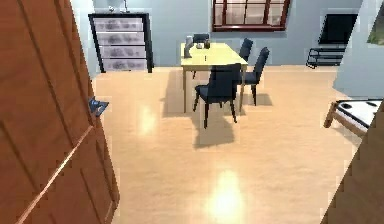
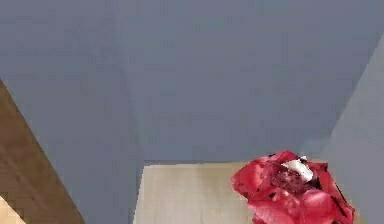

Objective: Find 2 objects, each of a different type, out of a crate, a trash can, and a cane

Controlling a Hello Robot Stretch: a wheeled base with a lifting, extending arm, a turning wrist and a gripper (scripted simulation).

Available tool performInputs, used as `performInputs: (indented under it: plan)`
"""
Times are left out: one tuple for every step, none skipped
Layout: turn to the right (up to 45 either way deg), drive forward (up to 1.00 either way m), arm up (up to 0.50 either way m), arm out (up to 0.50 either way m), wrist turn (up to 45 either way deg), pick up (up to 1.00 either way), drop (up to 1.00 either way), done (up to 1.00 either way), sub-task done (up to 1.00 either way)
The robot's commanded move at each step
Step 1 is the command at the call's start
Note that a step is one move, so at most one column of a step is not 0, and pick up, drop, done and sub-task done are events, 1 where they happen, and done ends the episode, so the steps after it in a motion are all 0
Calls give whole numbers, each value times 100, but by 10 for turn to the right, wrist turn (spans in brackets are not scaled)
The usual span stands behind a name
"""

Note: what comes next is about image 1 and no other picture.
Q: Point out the dark small jar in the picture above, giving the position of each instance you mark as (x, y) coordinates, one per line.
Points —
(207, 43)

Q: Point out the grey vase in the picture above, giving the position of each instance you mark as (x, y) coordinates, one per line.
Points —
(188, 46)

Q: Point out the white small ornament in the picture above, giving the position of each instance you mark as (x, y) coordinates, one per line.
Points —
(111, 8)

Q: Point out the yellow wooden dining table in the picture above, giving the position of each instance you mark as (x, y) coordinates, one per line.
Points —
(210, 56)

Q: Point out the black television stand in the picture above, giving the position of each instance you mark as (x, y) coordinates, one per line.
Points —
(325, 56)

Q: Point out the black grey chest of drawers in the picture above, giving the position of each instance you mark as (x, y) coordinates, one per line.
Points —
(121, 43)

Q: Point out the white small cup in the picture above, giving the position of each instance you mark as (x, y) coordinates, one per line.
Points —
(199, 45)

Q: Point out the red framed window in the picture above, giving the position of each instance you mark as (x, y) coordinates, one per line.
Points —
(250, 14)

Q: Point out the dark blue dining chair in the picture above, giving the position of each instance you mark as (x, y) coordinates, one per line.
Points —
(258, 68)
(246, 49)
(220, 88)
(200, 37)

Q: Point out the brown wooden room door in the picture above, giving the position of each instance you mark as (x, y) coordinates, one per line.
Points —
(43, 113)

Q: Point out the black television set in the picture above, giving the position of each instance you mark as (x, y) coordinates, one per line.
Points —
(337, 28)

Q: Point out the framed wall picture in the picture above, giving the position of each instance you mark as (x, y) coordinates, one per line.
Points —
(377, 30)

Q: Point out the grey lamp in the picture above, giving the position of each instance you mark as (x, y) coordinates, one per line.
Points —
(125, 6)

